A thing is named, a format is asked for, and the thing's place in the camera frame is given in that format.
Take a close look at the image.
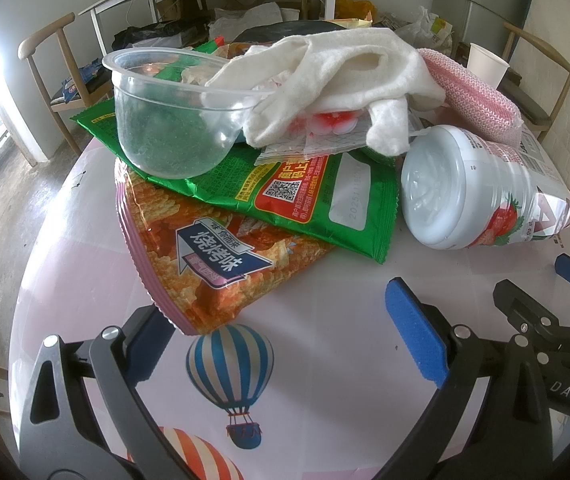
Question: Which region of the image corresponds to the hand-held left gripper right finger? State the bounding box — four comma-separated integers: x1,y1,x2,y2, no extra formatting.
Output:
386,276,552,480

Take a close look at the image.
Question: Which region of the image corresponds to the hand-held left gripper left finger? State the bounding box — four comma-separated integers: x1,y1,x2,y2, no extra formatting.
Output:
17,305,196,480

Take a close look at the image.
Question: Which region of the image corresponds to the orange purple chip bag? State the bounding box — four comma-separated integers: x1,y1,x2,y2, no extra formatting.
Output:
115,160,336,337

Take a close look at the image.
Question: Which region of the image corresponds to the strawberry milk bottle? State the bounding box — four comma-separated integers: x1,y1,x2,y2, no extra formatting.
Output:
401,124,570,251

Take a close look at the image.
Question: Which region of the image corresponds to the green snack bag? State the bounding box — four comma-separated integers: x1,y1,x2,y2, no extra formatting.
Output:
71,100,400,265

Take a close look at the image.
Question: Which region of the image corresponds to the pink mesh sponge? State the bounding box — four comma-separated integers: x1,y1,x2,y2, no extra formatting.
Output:
417,47,524,148

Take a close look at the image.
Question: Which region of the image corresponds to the clear plastic bowl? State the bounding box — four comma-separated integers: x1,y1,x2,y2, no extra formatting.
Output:
102,46,276,179

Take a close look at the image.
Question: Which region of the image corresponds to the white cloth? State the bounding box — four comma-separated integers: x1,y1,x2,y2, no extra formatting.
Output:
205,27,446,156

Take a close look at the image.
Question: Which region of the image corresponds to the clear wrapper with red candies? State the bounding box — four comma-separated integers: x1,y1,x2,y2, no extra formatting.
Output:
255,105,396,166

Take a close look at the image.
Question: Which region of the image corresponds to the white paper cup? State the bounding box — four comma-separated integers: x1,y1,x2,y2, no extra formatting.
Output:
466,42,510,91

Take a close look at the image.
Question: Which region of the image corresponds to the blue packet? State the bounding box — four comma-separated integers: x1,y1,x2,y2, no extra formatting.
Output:
60,65,110,103

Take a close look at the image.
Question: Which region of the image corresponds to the white plastic bag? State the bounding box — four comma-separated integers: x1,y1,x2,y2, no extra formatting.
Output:
405,5,453,53

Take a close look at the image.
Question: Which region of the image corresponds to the orange snack packet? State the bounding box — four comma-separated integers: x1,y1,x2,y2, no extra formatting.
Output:
212,35,260,61

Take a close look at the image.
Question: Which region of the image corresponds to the black plastic bag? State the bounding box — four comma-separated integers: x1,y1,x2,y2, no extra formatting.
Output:
112,20,210,51

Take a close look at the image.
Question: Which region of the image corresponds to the dark round object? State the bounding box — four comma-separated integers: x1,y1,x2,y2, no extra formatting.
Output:
235,20,360,43

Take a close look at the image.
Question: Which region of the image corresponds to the yellow plastic bag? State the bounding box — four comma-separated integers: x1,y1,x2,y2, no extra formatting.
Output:
335,0,376,22

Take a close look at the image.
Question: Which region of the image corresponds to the cardboard box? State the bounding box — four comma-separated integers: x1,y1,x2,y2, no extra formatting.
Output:
157,0,200,23

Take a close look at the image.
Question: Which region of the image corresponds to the white sack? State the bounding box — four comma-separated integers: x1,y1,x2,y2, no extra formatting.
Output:
210,2,300,36

